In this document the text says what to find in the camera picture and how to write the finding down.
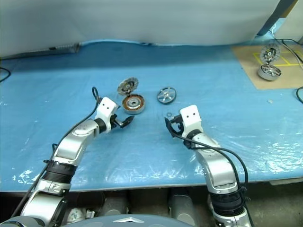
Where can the copper wound motor stator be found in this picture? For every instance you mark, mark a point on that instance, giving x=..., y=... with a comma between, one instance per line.
x=127, y=104

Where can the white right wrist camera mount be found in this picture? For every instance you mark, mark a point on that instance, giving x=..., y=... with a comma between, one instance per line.
x=191, y=118

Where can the grey slanted post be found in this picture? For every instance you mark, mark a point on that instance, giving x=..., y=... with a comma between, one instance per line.
x=277, y=16

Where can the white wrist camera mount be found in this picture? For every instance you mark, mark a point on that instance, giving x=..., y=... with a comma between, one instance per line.
x=106, y=108
x=191, y=118

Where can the white backdrop sheet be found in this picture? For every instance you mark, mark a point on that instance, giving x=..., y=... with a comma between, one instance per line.
x=142, y=19

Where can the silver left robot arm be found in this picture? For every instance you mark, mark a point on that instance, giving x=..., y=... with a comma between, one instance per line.
x=71, y=146

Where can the grey metal bar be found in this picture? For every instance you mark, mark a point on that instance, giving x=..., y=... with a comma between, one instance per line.
x=68, y=47

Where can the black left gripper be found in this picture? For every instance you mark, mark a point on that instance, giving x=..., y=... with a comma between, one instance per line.
x=116, y=121

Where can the brown cardboard mat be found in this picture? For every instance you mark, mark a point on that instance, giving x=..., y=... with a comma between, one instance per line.
x=248, y=68

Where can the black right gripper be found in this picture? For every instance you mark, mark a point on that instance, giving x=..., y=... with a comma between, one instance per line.
x=177, y=122

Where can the grey robot torso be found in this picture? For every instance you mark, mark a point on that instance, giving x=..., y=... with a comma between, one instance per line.
x=106, y=220

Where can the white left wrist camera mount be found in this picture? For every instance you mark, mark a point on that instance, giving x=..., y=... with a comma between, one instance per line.
x=106, y=108

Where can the blue plastic table cover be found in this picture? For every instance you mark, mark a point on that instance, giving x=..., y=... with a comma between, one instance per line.
x=71, y=82

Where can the assembled silver motor housing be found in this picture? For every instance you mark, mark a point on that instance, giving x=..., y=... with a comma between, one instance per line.
x=270, y=75

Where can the round finned motor circuit disc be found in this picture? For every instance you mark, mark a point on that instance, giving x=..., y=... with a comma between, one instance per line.
x=125, y=86
x=270, y=53

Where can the silver spoked motor rotor cap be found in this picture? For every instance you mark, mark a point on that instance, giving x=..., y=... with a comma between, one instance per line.
x=165, y=95

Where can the grey rounded cylinder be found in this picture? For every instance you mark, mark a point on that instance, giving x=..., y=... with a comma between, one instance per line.
x=116, y=203
x=182, y=208

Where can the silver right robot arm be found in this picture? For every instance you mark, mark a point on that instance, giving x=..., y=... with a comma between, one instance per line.
x=217, y=165

